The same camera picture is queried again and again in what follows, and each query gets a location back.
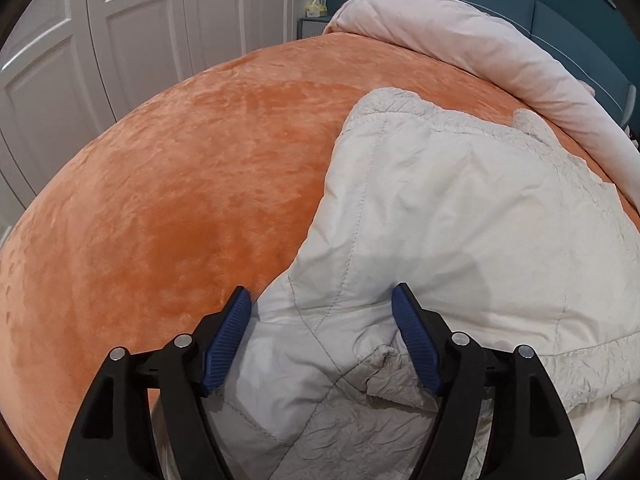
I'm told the dark bedside table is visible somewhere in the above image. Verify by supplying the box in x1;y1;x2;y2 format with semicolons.
296;16;331;40

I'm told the orange velvet bed cover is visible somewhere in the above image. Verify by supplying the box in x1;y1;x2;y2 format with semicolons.
0;30;640;480

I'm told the white puffer jacket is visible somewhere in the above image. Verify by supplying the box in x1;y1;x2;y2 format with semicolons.
204;88;639;479

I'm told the white panelled wardrobe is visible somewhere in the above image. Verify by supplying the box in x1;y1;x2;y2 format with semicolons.
1;0;316;233

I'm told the teal upholstered headboard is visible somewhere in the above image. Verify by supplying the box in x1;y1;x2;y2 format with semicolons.
459;0;639;131

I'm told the pink white duvet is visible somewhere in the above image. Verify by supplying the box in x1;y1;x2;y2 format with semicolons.
323;0;640;206

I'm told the yellow tissue box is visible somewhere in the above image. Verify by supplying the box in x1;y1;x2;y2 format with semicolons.
305;0;328;18

